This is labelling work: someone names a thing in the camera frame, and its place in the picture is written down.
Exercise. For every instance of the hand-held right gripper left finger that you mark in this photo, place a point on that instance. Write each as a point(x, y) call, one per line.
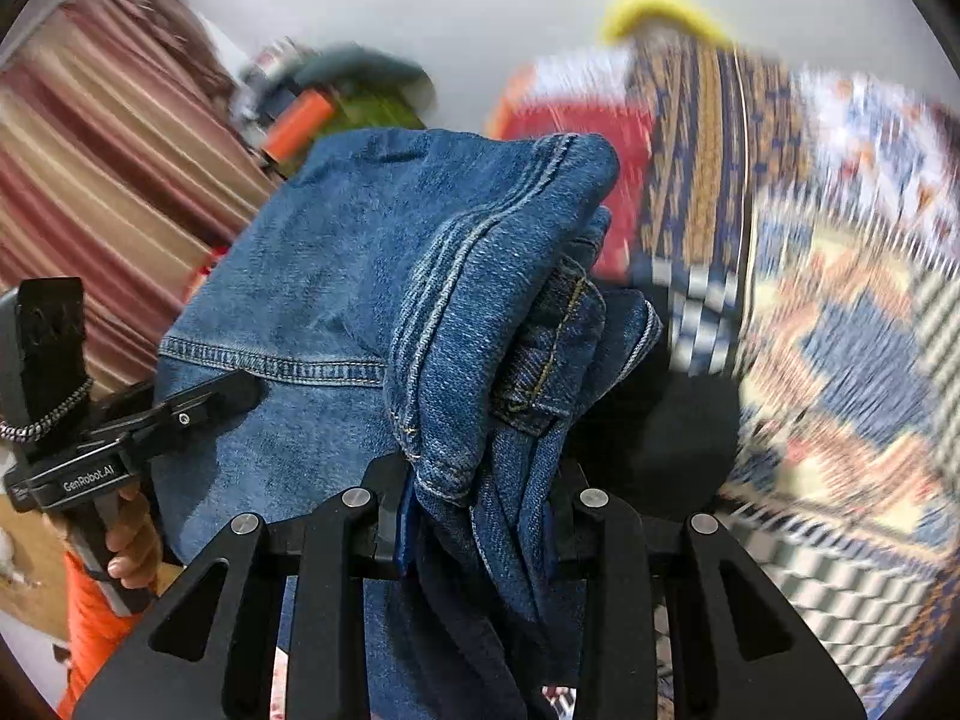
point(405, 529)

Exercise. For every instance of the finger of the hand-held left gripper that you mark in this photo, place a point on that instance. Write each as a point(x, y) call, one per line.
point(187, 416)

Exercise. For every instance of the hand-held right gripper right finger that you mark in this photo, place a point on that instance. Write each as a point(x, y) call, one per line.
point(589, 532)

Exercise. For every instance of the blue denim jeans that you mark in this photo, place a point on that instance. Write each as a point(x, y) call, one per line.
point(360, 277)

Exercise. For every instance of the person's left forearm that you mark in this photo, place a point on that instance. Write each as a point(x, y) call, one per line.
point(86, 615)

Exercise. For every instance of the person's left hand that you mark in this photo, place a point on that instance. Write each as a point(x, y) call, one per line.
point(135, 547)

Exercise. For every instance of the striped red beige curtain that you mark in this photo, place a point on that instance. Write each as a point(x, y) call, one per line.
point(112, 127)

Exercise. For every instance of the orange cylinder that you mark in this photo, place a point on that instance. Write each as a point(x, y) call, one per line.
point(300, 124)

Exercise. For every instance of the patchwork patterned bedspread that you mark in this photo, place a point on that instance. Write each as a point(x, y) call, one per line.
point(825, 315)

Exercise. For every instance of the grey green cloth bundle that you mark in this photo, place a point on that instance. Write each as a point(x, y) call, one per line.
point(352, 67)

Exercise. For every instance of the yellow pillow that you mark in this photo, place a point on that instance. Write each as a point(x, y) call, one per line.
point(652, 7)

